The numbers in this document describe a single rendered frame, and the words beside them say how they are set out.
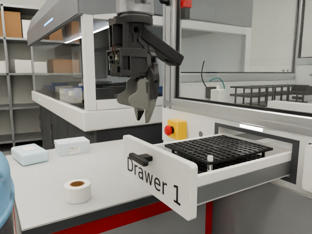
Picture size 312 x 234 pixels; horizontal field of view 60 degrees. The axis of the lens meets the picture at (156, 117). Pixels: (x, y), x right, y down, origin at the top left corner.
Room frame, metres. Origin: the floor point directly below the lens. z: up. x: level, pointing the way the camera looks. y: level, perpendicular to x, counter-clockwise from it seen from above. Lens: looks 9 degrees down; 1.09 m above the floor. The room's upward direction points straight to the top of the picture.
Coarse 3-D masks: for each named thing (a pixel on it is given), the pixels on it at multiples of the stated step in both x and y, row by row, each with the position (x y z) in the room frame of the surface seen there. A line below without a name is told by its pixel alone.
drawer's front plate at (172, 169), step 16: (128, 144) 0.68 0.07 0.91; (144, 144) 0.61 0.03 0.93; (160, 160) 0.55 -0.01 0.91; (176, 160) 0.50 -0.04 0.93; (128, 176) 0.69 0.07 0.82; (144, 176) 0.61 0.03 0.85; (160, 176) 0.55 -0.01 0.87; (176, 176) 0.50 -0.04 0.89; (192, 176) 0.47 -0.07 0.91; (160, 192) 0.55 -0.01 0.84; (192, 192) 0.47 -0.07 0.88; (176, 208) 0.50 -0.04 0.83; (192, 208) 0.47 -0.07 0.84
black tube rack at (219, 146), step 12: (180, 144) 0.71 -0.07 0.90; (192, 144) 0.72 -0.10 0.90; (204, 144) 0.71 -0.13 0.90; (216, 144) 0.72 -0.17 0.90; (228, 144) 0.71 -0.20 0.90; (240, 144) 0.72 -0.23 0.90; (252, 144) 0.71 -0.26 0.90; (180, 156) 0.70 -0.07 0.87; (204, 156) 0.61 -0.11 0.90; (216, 156) 0.61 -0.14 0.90; (228, 156) 0.61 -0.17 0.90; (240, 156) 0.62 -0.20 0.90; (252, 156) 0.70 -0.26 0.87; (264, 156) 0.68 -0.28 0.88; (204, 168) 0.61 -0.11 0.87; (216, 168) 0.61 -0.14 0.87
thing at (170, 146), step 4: (168, 144) 0.72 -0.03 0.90; (172, 148) 0.68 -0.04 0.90; (176, 148) 0.68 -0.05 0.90; (180, 148) 0.68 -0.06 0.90; (180, 152) 0.65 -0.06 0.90; (188, 152) 0.64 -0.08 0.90; (192, 152) 0.64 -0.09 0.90; (188, 156) 0.63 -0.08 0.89; (192, 156) 0.61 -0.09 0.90; (196, 156) 0.62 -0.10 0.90; (200, 156) 0.61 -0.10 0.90; (200, 160) 0.59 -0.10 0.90; (204, 160) 0.58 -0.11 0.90; (208, 164) 0.57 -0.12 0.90
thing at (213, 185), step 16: (160, 144) 0.74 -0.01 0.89; (256, 160) 0.60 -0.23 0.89; (272, 160) 0.62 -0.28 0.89; (288, 160) 0.65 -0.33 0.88; (208, 176) 0.51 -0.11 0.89; (224, 176) 0.54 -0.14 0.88; (240, 176) 0.56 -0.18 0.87; (256, 176) 0.59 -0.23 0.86; (272, 176) 0.62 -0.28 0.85; (208, 192) 0.51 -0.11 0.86; (224, 192) 0.53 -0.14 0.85
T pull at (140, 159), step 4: (132, 152) 0.60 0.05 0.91; (132, 156) 0.58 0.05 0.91; (136, 156) 0.57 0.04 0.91; (140, 156) 0.57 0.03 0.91; (144, 156) 0.57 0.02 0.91; (148, 156) 0.57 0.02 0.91; (136, 160) 0.57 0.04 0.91; (140, 160) 0.55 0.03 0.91; (144, 160) 0.54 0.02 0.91; (148, 160) 0.57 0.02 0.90; (140, 164) 0.55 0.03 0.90; (144, 164) 0.54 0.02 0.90; (148, 164) 0.54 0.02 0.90
